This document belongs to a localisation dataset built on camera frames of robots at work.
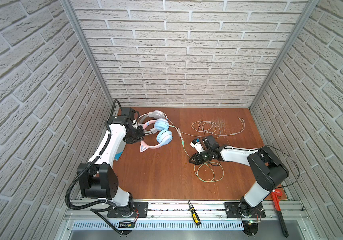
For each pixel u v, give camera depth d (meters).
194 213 0.71
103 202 0.49
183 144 0.82
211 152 0.73
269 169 0.47
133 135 0.70
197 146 0.85
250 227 0.70
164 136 0.75
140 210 0.74
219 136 1.03
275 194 0.78
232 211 0.73
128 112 0.66
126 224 0.72
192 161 0.87
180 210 0.75
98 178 0.42
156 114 1.06
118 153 0.92
